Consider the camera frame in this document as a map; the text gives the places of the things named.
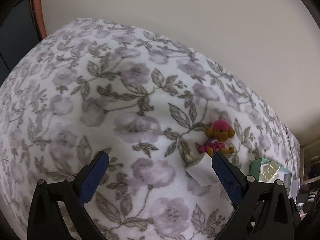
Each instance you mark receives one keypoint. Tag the orange board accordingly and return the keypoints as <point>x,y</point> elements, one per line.
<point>36,17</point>

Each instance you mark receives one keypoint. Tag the white power strip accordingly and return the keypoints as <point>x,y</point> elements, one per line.
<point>297,186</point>

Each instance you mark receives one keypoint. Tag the brown dog toy figure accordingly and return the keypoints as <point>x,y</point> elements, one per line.
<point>217,130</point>

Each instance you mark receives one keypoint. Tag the teal cardboard box tray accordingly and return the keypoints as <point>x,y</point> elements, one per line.
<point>257,166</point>

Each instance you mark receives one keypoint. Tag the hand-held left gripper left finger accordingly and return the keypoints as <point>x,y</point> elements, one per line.
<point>95,175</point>

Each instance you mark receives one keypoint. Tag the white step shelf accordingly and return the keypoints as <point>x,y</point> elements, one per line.
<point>310,160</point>

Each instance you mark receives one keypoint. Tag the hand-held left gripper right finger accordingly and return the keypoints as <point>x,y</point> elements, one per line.
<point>225,175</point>

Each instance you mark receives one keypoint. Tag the cream plastic clip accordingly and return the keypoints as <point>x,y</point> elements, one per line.
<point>271,172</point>

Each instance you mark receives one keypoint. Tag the dark cabinet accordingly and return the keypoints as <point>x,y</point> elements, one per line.
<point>15,35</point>

